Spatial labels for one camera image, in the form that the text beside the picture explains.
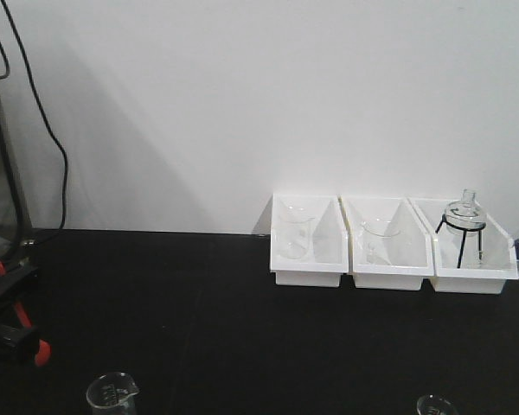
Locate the right white plastic bin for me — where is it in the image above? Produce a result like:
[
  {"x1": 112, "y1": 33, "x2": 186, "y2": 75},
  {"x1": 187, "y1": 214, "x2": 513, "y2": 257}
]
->
[{"x1": 408, "y1": 197, "x2": 519, "y2": 294}]

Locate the black wire tripod stand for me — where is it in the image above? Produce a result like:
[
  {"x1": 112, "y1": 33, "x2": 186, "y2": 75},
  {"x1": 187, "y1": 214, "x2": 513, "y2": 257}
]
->
[{"x1": 435, "y1": 214, "x2": 486, "y2": 269}]

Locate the black hanging cable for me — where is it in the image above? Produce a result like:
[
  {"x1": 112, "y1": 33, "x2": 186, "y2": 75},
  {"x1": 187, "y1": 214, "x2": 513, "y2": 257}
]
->
[{"x1": 0, "y1": 0, "x2": 68, "y2": 233}]

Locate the round glass flask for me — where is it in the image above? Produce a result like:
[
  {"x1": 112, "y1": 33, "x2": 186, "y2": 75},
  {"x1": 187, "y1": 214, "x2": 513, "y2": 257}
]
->
[{"x1": 444, "y1": 189, "x2": 487, "y2": 235}]

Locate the graduated glass beaker front left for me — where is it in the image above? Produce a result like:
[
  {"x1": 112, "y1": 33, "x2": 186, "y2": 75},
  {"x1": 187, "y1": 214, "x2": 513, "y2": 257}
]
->
[{"x1": 86, "y1": 372, "x2": 140, "y2": 415}]

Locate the clear glass beaker in bin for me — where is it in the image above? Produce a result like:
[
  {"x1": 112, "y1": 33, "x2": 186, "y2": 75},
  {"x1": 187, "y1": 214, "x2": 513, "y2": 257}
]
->
[{"x1": 278, "y1": 204, "x2": 314, "y2": 260}]

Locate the red plastic spoon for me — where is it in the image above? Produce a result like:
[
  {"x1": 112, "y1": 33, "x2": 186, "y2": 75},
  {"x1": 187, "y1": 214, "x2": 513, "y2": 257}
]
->
[{"x1": 0, "y1": 260, "x2": 51, "y2": 367}]

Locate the left white plastic bin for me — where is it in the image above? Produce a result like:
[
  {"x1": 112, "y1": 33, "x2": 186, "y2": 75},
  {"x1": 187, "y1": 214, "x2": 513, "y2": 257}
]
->
[{"x1": 270, "y1": 194, "x2": 349, "y2": 288}]

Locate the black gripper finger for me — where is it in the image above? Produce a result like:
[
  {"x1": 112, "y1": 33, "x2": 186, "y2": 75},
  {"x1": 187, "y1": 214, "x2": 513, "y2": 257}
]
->
[
  {"x1": 0, "y1": 323, "x2": 39, "y2": 362},
  {"x1": 0, "y1": 265, "x2": 38, "y2": 312}
]

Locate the white plastic bin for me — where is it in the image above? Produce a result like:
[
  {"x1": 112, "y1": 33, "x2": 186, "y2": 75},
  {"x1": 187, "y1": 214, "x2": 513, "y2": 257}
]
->
[
  {"x1": 408, "y1": 197, "x2": 519, "y2": 294},
  {"x1": 339, "y1": 195, "x2": 434, "y2": 291},
  {"x1": 270, "y1": 194, "x2": 349, "y2": 288}
]

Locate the glass beaker front right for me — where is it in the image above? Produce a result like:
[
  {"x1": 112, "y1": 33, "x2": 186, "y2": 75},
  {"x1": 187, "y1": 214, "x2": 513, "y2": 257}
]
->
[{"x1": 416, "y1": 394, "x2": 458, "y2": 415}]

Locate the clear glass funnel in bin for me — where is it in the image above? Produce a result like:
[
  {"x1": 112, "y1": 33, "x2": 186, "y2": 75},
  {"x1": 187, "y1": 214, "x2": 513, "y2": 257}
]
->
[{"x1": 361, "y1": 218, "x2": 401, "y2": 265}]

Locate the middle white plastic bin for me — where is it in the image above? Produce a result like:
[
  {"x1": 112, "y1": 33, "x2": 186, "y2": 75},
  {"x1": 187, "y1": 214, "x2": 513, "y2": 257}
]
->
[{"x1": 339, "y1": 195, "x2": 434, "y2": 291}]

